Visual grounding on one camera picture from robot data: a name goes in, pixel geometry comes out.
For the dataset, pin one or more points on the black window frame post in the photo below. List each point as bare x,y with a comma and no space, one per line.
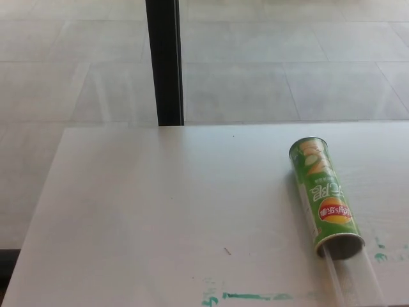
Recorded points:
164,64

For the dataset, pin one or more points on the green Lay's chips can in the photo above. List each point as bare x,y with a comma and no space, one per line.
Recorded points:
322,188

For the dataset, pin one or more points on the clear white plastic chips tray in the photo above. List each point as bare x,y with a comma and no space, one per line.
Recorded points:
351,281

